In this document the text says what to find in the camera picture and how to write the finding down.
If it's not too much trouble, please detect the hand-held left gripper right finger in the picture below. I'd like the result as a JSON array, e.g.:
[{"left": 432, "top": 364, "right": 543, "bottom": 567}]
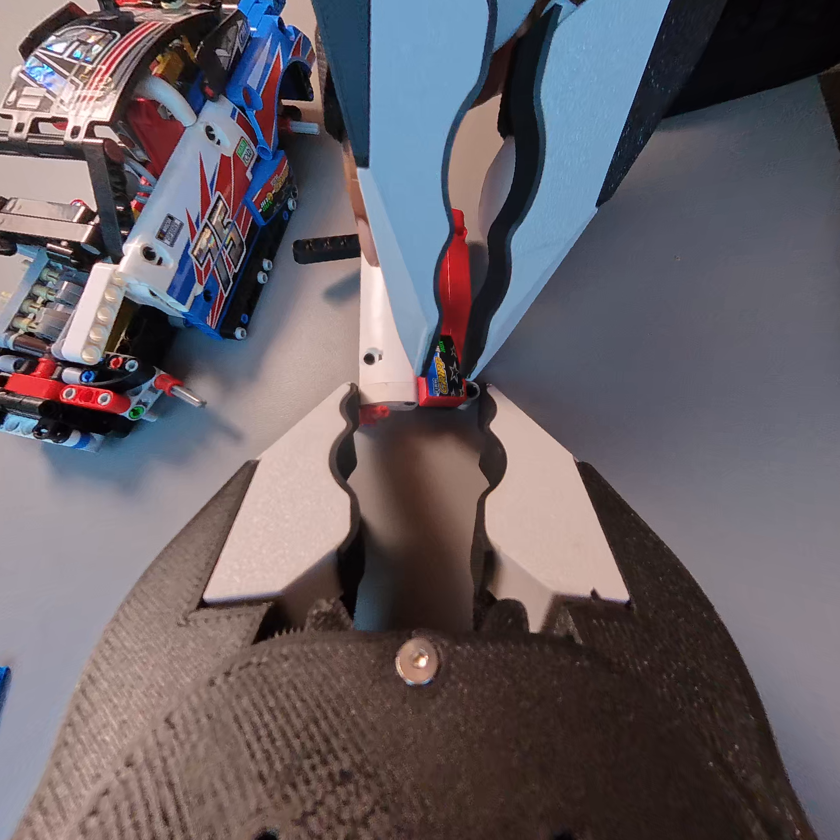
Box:
[{"left": 471, "top": 382, "right": 632, "bottom": 635}]

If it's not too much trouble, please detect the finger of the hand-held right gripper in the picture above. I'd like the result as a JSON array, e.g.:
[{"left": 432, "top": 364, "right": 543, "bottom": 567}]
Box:
[
  {"left": 466, "top": 0, "right": 672, "bottom": 382},
  {"left": 356, "top": 0, "right": 496, "bottom": 382}
]

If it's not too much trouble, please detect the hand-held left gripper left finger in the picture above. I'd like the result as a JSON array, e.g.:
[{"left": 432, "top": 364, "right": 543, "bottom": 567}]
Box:
[{"left": 202, "top": 382, "right": 363, "bottom": 605}]

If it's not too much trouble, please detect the red lego slope piece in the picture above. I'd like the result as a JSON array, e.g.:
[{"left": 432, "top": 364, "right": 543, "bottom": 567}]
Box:
[{"left": 417, "top": 209, "right": 472, "bottom": 409}]

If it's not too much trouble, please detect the black lego beam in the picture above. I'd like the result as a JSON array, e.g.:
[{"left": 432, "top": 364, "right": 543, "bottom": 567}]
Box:
[{"left": 293, "top": 238, "right": 362, "bottom": 265}]

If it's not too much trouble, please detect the lego race car model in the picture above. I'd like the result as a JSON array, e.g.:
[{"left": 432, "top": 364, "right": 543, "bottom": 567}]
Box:
[{"left": 0, "top": 0, "right": 324, "bottom": 457}]

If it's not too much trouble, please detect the person's right hand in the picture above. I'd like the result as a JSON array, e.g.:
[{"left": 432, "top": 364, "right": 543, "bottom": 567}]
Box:
[{"left": 341, "top": 121, "right": 383, "bottom": 266}]

